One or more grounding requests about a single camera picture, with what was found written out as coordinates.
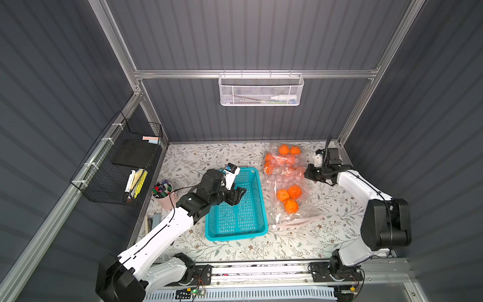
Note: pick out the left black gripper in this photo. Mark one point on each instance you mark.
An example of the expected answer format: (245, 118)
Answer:
(229, 194)

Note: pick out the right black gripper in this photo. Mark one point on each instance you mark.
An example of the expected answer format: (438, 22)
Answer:
(314, 173)

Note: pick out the orange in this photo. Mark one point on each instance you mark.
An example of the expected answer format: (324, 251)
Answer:
(282, 195)
(291, 206)
(283, 150)

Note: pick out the clear zip-top bag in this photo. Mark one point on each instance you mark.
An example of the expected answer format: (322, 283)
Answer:
(283, 169)
(308, 210)

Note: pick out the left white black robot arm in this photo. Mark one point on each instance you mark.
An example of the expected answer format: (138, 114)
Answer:
(132, 274)

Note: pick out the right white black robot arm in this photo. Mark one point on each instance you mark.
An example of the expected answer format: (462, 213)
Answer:
(386, 223)

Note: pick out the orange bag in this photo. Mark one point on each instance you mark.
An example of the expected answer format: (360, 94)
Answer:
(295, 192)
(295, 150)

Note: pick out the teal plastic basket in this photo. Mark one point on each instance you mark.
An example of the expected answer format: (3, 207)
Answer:
(246, 220)

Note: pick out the pink pen cup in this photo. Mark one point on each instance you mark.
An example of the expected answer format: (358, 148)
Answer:
(165, 194)

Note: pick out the white pen in mesh basket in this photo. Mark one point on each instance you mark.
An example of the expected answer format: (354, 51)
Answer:
(289, 99)

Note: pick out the yellow marker in basket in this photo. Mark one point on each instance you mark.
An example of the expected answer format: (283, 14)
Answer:
(137, 184)

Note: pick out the white marker in basket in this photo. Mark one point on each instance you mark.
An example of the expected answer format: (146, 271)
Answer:
(130, 182)

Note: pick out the black notebook in basket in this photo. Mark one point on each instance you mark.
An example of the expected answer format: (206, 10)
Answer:
(134, 154)

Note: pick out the green led circuit board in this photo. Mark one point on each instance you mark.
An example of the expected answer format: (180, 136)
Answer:
(189, 294)

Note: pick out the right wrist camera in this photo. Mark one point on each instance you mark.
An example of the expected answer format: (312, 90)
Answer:
(321, 158)

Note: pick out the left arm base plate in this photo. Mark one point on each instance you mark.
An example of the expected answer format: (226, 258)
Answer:
(196, 275)

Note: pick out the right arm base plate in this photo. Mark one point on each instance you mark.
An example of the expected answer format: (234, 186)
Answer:
(323, 272)

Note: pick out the white wire mesh basket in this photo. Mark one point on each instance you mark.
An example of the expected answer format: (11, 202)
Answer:
(256, 88)

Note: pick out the aluminium linear rail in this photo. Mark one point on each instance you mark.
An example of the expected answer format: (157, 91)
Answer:
(272, 272)

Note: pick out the black wire wall basket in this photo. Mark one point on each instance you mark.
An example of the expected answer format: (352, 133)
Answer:
(119, 166)

